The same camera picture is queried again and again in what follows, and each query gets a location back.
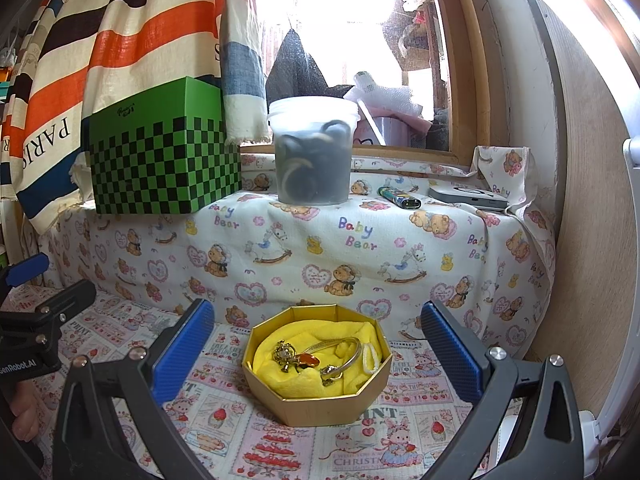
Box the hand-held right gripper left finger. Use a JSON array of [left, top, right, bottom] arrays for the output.
[[50, 299, 216, 480]]

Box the grey flat device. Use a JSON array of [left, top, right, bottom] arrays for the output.
[[428, 183, 510, 213]]

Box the gold charm brooch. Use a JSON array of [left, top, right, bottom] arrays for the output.
[[272, 339, 301, 374]]

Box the dark cloth behind window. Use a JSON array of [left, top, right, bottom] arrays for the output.
[[265, 27, 357, 102]]

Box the striped orange black curtain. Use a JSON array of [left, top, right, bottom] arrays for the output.
[[0, 0, 227, 235]]

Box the person's left hand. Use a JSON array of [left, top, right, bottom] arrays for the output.
[[9, 384, 43, 442]]

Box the green black checkered box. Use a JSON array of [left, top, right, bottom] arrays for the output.
[[87, 76, 244, 216]]

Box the yellow cloth lining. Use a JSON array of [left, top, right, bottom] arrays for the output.
[[252, 320, 391, 401]]

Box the strawberry printed cloth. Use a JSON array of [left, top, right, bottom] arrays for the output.
[[0, 285, 507, 480]]

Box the blue white striped cloth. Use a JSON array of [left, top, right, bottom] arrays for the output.
[[219, 0, 274, 147]]

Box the pale thin loop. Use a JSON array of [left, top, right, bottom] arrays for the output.
[[361, 342, 381, 375]]

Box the bear printed cloth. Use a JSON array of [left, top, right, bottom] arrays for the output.
[[47, 145, 557, 352]]

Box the pink bundle behind window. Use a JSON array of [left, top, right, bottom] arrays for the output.
[[344, 72, 437, 149]]

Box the green lighter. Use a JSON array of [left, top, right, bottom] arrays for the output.
[[378, 186, 423, 210]]

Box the translucent plastic tub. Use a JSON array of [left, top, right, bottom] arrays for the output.
[[266, 97, 362, 206]]

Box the wooden window frame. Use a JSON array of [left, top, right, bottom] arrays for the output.
[[402, 0, 557, 167]]

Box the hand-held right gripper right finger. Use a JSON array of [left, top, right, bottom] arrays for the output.
[[420, 300, 588, 480]]

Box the gold octagonal box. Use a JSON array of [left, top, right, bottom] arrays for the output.
[[242, 304, 393, 428]]

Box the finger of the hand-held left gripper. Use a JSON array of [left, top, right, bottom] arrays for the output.
[[0, 280, 97, 333], [0, 254, 51, 302]]

